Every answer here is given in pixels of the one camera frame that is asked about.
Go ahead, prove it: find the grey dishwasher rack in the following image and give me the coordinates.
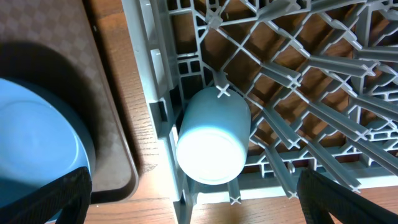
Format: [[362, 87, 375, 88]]
[[123, 0, 397, 223]]

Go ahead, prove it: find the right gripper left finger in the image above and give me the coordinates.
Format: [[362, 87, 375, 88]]
[[1, 166, 92, 223]]

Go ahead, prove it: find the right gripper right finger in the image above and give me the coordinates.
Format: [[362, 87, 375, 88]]
[[297, 169, 397, 223]]

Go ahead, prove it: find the brown serving tray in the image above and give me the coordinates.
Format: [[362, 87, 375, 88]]
[[1, 0, 139, 204]]

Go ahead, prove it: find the large blue plate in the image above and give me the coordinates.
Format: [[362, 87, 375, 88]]
[[1, 79, 96, 208]]

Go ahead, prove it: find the light blue plastic cup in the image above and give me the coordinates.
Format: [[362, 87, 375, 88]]
[[176, 87, 251, 185]]

